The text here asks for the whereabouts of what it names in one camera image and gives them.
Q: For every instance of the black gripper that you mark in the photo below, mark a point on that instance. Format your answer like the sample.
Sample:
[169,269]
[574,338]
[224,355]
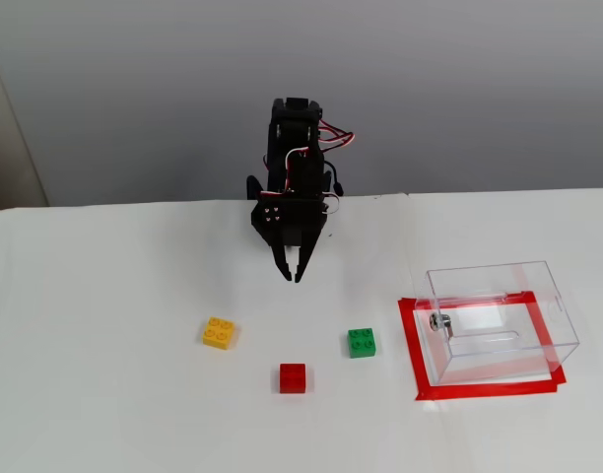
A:
[294,219]

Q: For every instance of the yellow lego brick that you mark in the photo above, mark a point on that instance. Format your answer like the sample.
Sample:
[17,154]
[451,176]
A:
[219,334]

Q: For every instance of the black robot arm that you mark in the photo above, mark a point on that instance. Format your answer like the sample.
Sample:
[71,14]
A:
[294,128]

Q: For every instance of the green lego brick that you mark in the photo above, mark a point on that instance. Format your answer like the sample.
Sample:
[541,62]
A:
[361,343]

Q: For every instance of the red lego brick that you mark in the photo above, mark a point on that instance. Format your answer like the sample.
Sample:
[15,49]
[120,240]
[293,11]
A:
[292,378]

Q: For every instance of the silver box lock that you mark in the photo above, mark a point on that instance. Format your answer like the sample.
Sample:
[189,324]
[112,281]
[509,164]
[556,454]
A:
[437,321]

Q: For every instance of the transparent acrylic box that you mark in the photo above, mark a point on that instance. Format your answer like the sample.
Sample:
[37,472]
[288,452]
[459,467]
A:
[503,345]

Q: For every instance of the black table clamp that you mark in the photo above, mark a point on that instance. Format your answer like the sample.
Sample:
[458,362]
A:
[253,189]

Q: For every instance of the red tape frame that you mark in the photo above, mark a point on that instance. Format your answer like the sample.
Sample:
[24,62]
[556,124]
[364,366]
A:
[479,391]

